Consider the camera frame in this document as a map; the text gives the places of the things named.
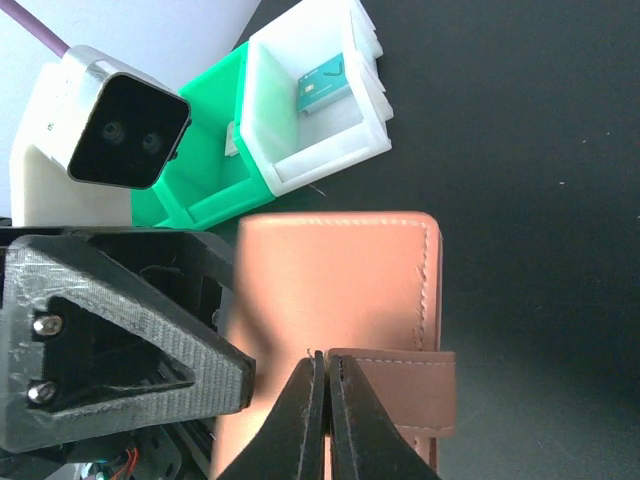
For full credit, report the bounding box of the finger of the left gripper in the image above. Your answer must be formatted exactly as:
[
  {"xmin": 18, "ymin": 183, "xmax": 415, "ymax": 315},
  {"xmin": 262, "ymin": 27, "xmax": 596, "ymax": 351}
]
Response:
[{"xmin": 0, "ymin": 233, "xmax": 257, "ymax": 454}]

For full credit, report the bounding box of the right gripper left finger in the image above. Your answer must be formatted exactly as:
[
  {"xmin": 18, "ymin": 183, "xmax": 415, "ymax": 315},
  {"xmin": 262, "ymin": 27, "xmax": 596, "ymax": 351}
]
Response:
[{"xmin": 219, "ymin": 352, "xmax": 327, "ymax": 480}]

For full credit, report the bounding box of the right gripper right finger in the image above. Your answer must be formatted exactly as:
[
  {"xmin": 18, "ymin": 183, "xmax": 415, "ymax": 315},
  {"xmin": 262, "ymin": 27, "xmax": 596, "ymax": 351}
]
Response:
[{"xmin": 329, "ymin": 355, "xmax": 438, "ymax": 480}]

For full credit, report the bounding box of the pink leather card holder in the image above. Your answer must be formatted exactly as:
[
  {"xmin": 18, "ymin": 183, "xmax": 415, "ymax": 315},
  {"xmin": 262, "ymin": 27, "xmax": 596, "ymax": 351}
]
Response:
[{"xmin": 211, "ymin": 212, "xmax": 456, "ymax": 475}]

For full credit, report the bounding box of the teal card in bin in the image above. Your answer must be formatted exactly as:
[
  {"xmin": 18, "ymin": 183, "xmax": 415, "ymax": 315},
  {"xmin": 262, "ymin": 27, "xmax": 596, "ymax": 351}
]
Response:
[{"xmin": 297, "ymin": 53, "xmax": 351, "ymax": 114}]

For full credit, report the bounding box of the green plastic bin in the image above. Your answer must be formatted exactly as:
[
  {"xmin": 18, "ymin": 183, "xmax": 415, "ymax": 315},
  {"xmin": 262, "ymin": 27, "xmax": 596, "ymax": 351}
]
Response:
[{"xmin": 131, "ymin": 43, "xmax": 275, "ymax": 230}]

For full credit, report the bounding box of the white plastic bin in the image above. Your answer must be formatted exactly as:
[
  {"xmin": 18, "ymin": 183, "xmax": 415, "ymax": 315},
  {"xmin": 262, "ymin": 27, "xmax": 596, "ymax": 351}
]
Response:
[{"xmin": 238, "ymin": 0, "xmax": 394, "ymax": 196}]

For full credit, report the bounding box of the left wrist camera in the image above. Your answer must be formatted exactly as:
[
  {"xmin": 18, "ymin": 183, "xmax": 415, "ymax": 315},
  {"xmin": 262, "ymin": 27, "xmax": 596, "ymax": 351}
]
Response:
[{"xmin": 8, "ymin": 45, "xmax": 191, "ymax": 227}]

